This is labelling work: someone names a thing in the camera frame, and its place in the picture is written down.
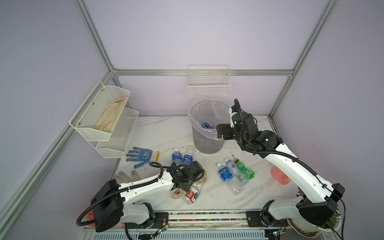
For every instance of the white mesh upper shelf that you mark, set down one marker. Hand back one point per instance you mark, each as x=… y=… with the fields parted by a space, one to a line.
x=96 y=119

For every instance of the blue dotted work glove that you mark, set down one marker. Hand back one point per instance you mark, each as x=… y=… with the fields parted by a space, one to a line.
x=142 y=156

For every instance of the white mesh lower shelf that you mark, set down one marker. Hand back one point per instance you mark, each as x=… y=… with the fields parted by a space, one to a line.
x=117 y=145

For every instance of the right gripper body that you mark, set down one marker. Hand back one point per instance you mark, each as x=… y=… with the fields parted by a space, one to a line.
x=227 y=132

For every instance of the grey mesh waste bin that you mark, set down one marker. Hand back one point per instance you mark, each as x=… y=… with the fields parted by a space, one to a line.
x=205 y=145

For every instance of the clear light-blue label bottle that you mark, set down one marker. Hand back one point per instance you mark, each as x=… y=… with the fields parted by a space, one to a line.
x=238 y=175

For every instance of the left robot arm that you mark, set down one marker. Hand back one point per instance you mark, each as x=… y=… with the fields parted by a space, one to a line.
x=117 y=203

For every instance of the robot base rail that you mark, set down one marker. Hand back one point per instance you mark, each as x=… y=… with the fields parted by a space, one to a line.
x=204 y=219

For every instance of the white wire wall basket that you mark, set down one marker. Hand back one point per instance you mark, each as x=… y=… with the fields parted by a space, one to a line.
x=208 y=81

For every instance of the red label purple-cap bottle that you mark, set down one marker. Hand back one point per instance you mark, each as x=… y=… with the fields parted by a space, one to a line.
x=177 y=193

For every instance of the clear plastic bin liner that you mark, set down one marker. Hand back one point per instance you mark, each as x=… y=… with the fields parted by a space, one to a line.
x=206 y=113

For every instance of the red label clear bottle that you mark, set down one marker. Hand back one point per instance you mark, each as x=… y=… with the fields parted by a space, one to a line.
x=194 y=192

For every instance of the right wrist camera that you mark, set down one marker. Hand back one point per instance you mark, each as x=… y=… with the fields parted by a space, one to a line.
x=235 y=119

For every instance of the Pocari Sweat bottle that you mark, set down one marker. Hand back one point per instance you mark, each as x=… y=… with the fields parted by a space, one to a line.
x=206 y=125

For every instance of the pink watering can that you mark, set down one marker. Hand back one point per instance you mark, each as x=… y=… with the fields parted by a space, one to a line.
x=280 y=176

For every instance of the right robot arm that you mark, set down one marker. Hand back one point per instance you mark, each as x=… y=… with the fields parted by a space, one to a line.
x=319 y=201

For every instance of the capless blue label bottle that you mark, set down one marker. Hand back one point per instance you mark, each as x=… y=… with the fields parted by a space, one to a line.
x=189 y=155

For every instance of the beige cloth in shelf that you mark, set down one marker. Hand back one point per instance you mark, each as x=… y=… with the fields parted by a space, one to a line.
x=110 y=115

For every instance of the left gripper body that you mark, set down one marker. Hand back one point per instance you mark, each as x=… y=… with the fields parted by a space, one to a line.
x=190 y=182

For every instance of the orange rubber glove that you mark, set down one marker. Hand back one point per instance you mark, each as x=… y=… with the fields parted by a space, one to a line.
x=90 y=217

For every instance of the white mesh shelf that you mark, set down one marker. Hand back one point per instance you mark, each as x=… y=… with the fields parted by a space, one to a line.
x=117 y=145
x=96 y=119

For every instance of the green plastic bottle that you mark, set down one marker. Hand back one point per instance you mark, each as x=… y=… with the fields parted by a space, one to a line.
x=249 y=174

